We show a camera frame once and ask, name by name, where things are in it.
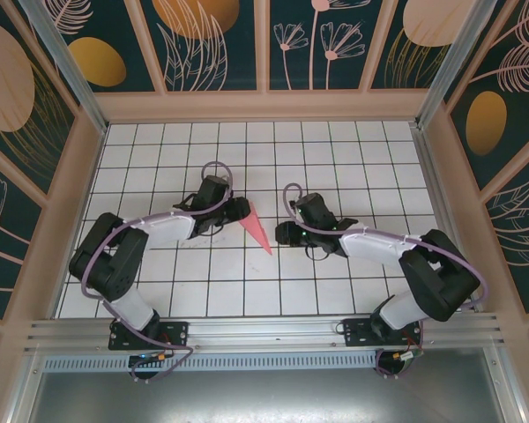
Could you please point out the pink cloth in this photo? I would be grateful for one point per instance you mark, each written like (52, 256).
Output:
(258, 231)

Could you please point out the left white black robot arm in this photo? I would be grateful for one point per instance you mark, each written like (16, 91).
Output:
(110, 260)

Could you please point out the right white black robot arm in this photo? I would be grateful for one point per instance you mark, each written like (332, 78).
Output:
(441, 282)

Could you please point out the shiny metal sheet panel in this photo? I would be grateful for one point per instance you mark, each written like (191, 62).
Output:
(269, 396)

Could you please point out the yellow power connector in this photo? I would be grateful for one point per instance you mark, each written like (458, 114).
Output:
(400, 355)
(161, 355)

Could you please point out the long aluminium mounting rail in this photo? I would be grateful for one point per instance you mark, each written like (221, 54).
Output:
(269, 328)

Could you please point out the aluminium side rail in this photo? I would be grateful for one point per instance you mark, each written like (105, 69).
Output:
(433, 176)

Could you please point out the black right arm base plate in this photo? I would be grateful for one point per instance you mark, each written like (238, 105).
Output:
(357, 335)

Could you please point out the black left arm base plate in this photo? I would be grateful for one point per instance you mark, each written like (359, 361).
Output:
(176, 335)

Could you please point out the aluminium corner post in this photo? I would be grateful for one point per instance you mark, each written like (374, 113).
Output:
(445, 57)
(70, 70)

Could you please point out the aluminium frame bar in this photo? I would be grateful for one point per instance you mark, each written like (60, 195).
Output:
(23, 388)
(508, 388)

